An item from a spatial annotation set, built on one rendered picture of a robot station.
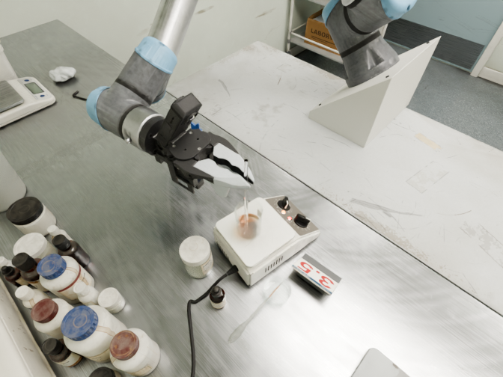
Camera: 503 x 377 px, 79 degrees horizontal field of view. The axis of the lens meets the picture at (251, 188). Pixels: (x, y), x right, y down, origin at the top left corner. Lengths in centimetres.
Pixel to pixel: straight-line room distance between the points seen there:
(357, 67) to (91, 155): 78
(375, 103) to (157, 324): 70
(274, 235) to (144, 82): 38
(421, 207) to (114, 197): 76
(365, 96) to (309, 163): 22
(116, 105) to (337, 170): 56
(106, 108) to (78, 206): 32
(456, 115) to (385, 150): 199
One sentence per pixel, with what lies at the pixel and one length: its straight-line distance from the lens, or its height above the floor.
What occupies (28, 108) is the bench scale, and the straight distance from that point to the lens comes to 120.
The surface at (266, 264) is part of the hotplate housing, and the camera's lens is 60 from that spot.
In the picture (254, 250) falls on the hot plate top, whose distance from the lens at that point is 59.
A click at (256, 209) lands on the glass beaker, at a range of 58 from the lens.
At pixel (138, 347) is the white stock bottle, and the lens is 55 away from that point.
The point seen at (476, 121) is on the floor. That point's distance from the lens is 294.
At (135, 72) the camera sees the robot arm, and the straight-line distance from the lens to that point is 63.
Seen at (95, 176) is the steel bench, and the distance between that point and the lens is 91.
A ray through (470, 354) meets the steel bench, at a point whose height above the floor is 90.
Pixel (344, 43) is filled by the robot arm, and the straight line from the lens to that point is 96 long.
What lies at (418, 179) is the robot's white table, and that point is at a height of 90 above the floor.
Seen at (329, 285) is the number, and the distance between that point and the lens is 65.
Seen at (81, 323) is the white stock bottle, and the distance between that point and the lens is 56.
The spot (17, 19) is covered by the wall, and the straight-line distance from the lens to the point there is 178.
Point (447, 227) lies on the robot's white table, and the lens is 85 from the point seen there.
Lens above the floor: 151
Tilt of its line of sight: 52 degrees down
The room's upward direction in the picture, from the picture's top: straight up
